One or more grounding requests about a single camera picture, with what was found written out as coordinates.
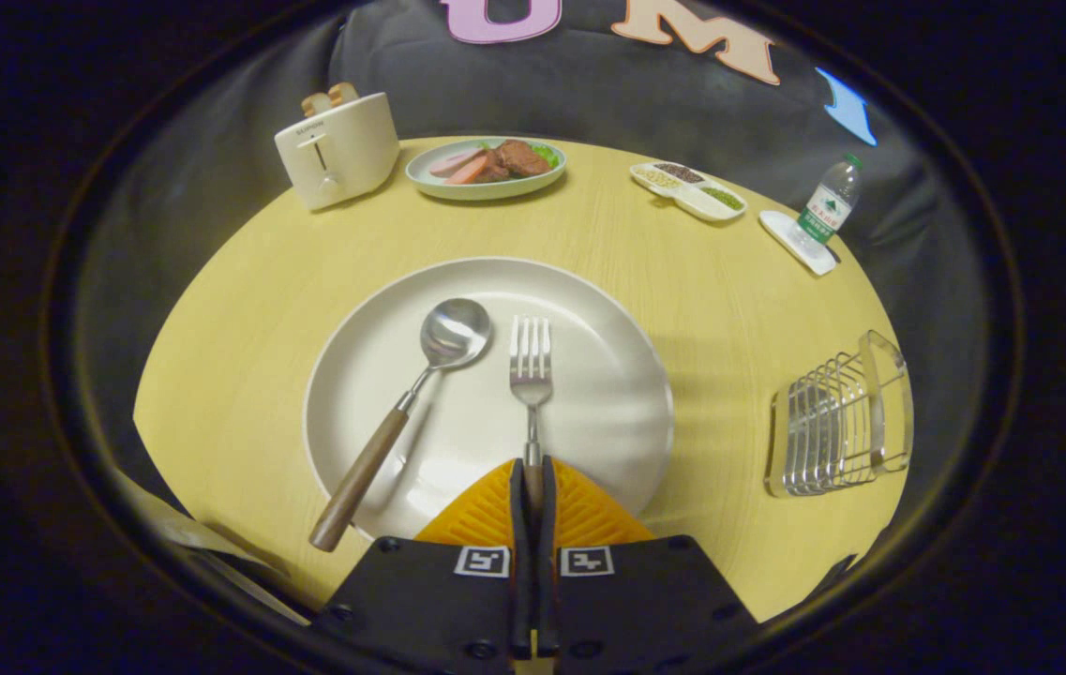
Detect pale flat sheet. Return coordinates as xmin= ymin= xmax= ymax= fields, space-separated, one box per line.
xmin=111 ymin=467 xmax=310 ymax=626

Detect small white oblong tray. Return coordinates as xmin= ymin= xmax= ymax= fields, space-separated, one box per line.
xmin=758 ymin=210 xmax=839 ymax=277

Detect metal fork with wooden handle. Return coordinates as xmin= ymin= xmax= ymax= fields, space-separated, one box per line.
xmin=509 ymin=315 xmax=554 ymax=512

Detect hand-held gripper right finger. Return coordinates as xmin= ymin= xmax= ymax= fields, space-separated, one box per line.
xmin=535 ymin=456 xmax=759 ymax=675

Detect metal wire rack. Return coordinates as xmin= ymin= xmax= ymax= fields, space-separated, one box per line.
xmin=765 ymin=330 xmax=915 ymax=498

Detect brown meat piece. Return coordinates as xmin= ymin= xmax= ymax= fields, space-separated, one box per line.
xmin=481 ymin=139 xmax=553 ymax=183

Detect pink ham slices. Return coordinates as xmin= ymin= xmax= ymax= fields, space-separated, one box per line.
xmin=428 ymin=147 xmax=496 ymax=186

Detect white divided condiment dish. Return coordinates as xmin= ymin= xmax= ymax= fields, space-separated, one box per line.
xmin=629 ymin=161 xmax=747 ymax=223

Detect pale green plate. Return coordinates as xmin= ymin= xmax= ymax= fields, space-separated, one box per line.
xmin=405 ymin=137 xmax=568 ymax=202

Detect large white round plate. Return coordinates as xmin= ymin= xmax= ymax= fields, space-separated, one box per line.
xmin=304 ymin=257 xmax=674 ymax=543

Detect metal spoon with wooden handle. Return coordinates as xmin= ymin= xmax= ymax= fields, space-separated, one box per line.
xmin=309 ymin=298 xmax=493 ymax=552

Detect white toaster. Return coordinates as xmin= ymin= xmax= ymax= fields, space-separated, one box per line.
xmin=274 ymin=92 xmax=400 ymax=211

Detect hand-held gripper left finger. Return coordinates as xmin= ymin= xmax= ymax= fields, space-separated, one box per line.
xmin=312 ymin=457 xmax=534 ymax=675

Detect clear water bottle green label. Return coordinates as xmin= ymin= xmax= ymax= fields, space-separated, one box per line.
xmin=795 ymin=154 xmax=864 ymax=247

